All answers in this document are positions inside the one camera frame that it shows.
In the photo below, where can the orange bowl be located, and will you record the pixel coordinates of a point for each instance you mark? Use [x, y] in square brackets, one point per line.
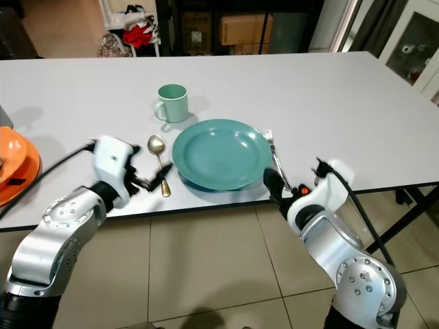
[10, 147]

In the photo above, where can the black table leg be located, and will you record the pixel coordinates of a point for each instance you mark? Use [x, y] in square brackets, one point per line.
[408, 223]

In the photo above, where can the silver metal fork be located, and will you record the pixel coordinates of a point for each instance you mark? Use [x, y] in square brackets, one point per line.
[272, 147]

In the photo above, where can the light green mug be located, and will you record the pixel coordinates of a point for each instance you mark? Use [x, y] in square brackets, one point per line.
[174, 103]

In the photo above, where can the teal green plate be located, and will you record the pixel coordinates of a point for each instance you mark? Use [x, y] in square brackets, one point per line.
[221, 153]

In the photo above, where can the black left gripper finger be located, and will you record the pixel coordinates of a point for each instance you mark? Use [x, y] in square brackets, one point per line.
[162, 175]
[148, 186]

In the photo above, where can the black suitcase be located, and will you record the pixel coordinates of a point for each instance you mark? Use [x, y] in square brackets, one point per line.
[17, 31]

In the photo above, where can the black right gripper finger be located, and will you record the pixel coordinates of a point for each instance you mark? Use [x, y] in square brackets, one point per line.
[276, 184]

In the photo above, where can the patterned fabric bag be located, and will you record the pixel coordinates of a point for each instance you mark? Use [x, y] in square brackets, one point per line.
[113, 46]

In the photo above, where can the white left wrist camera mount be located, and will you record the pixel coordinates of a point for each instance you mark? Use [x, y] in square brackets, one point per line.
[114, 159]

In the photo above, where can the white glass door cabinet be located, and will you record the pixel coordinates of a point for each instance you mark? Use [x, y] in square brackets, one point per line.
[411, 48]

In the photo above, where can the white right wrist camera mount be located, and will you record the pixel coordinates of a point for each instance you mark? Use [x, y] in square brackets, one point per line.
[333, 184]

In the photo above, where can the orange plate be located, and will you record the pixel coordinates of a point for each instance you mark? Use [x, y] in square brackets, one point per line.
[27, 175]

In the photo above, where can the red cloth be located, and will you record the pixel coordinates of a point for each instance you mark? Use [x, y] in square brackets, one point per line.
[138, 35]

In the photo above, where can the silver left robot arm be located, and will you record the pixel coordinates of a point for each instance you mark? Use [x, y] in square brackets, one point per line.
[48, 233]

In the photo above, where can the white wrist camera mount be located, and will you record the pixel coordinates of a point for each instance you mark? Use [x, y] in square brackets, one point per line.
[333, 184]
[114, 159]

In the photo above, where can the brown cardboard box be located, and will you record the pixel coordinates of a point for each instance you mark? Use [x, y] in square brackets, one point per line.
[245, 29]

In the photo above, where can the gold metal spoon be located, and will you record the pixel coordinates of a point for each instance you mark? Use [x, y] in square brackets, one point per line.
[156, 144]

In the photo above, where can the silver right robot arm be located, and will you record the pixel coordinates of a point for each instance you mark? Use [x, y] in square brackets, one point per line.
[357, 264]

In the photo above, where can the dark grey curtain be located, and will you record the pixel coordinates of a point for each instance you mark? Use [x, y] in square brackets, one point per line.
[377, 24]

